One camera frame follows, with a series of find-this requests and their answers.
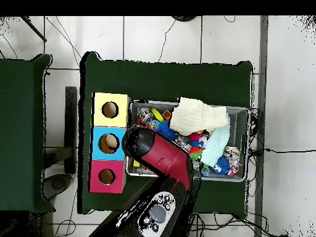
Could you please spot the cream waffle cloth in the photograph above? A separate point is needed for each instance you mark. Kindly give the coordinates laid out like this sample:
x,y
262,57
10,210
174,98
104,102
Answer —
x,y
197,116

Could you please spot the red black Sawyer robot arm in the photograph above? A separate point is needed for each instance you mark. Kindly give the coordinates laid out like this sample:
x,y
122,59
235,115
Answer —
x,y
163,158

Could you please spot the wooden box with three holes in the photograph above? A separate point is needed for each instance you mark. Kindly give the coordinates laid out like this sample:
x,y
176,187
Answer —
x,y
109,133

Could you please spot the shallow clear mesh bin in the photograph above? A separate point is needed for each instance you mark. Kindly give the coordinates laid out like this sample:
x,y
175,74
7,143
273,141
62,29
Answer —
x,y
239,123

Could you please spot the large blue spiky ball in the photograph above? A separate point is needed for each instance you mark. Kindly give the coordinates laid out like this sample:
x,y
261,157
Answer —
x,y
166,130

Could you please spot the yellow-green plastic toy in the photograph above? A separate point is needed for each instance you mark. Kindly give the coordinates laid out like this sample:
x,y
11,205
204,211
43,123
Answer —
x,y
157,114

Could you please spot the long orange building block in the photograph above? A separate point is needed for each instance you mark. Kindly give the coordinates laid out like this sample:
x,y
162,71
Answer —
x,y
167,115

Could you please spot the crushed silver can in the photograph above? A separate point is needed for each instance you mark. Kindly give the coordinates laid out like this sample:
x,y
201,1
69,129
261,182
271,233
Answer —
x,y
144,114

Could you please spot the light blue knitted cloth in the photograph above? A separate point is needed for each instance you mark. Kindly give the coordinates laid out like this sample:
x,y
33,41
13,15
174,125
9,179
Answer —
x,y
217,143

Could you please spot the small blue spiky ball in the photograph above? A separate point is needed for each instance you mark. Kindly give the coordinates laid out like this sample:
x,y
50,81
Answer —
x,y
222,166

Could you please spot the dark green table cloth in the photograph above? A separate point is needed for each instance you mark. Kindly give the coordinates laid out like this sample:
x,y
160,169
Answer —
x,y
108,74

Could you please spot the crushed printed can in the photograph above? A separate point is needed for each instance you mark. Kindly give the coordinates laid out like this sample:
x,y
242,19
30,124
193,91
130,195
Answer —
x,y
231,151

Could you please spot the black panel on stand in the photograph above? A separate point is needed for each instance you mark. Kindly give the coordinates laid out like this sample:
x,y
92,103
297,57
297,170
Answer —
x,y
71,128

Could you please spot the black round base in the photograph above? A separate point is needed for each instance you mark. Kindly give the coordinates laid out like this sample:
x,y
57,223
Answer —
x,y
184,18

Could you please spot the side table with green cloth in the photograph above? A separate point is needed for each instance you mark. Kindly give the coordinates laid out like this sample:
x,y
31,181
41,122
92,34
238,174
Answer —
x,y
19,163

